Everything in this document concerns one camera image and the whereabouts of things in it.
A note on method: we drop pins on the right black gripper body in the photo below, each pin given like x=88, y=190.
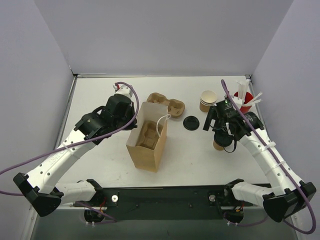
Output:
x=213, y=116

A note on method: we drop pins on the stack of paper cups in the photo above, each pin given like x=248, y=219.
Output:
x=207, y=99

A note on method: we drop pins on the black plastic cup lid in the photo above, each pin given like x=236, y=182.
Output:
x=222, y=139

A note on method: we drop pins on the brown paper coffee cup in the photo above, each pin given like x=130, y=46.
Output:
x=217, y=146

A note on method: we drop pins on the single brown cup carrier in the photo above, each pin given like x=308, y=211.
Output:
x=148, y=136

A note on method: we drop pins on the brown paper bag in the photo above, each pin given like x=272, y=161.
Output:
x=143, y=158

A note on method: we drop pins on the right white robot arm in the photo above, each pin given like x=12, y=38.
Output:
x=276, y=170

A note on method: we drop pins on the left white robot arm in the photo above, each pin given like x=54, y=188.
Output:
x=41, y=186

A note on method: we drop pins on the red cylindrical straw holder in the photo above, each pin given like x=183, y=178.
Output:
x=245, y=109

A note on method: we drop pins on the brown cardboard cup carrier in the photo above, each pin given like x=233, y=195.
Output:
x=175, y=107

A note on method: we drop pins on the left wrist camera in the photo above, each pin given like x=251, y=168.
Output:
x=122, y=89

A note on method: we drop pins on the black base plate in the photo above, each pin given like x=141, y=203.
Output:
x=204, y=202

